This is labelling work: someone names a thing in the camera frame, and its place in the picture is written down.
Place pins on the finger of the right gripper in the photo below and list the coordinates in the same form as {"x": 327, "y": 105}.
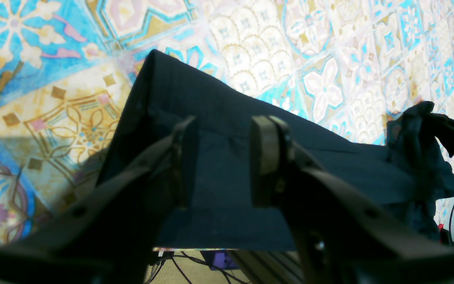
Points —
{"x": 444, "y": 131}

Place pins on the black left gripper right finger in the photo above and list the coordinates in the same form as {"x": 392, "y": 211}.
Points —
{"x": 340, "y": 235}

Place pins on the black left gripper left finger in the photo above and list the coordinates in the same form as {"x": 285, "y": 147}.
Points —
{"x": 108, "y": 237}

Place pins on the black T-shirt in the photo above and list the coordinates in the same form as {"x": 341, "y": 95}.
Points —
{"x": 406, "y": 176}

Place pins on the blue box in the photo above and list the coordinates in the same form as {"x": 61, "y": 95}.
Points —
{"x": 219, "y": 260}

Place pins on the patterned tablecloth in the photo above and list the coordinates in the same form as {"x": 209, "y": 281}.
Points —
{"x": 67, "y": 66}

